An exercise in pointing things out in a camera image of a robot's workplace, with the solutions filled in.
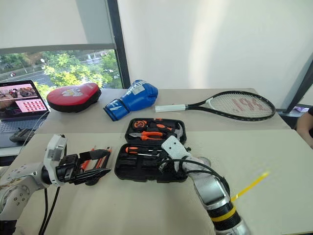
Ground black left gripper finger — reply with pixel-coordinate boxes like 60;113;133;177
69;167;112;186
78;149;110;161

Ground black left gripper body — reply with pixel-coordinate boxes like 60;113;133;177
55;153;83;184

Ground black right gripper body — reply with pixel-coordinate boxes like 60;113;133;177
158;158;186;178

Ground black pouch with orange tab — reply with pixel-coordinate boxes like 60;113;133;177
114;117;189;184

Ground silver headed hammer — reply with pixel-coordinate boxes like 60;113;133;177
171;122;184;143

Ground black handheld controller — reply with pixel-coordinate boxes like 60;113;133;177
9;128;36;142

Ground black tennis racket white grip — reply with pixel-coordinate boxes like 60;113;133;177
155;91;276;121

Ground red boxing focus pad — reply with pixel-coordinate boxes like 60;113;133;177
46;82;102;113

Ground open laptop computer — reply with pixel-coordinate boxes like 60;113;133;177
0;80;51;149

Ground blue boxing glove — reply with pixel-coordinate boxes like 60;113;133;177
103;79;159;122

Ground seated person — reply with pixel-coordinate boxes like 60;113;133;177
295;106;313;149

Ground white roller blind grey bar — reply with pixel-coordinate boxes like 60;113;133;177
0;0;116;56

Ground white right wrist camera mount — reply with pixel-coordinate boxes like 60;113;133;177
161;136;194;164

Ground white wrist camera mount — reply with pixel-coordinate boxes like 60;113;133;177
161;136;194;164
43;134;68;186

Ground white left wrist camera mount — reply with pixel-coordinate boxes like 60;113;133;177
43;134;68;186

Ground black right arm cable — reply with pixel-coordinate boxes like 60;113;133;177
158;159;230;196

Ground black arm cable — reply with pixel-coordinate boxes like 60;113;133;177
158;159;230;196
38;187;61;235

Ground orange handled pliers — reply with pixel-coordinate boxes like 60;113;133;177
129;131;165;141

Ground orange black handled screwdriver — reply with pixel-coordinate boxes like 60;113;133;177
125;146;159;156

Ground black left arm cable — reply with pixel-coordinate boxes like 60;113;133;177
38;187;61;235

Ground white laptop cable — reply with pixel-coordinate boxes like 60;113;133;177
18;111;51;152

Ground black vertical window frame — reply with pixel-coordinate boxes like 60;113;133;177
107;0;132;89

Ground grey slanted frame post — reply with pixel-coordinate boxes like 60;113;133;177
285;52;313;113

